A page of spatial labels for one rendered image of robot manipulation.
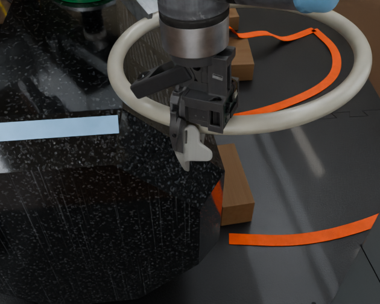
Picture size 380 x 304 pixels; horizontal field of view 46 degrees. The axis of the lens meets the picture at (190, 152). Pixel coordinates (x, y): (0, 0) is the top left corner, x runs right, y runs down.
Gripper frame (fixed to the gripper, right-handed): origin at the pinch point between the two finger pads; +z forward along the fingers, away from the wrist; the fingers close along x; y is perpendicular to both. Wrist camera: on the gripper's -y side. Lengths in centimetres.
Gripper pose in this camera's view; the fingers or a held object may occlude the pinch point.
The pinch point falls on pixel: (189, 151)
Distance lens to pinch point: 74.8
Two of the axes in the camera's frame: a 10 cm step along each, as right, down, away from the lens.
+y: 9.2, 2.3, -3.3
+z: 0.6, 7.4, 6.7
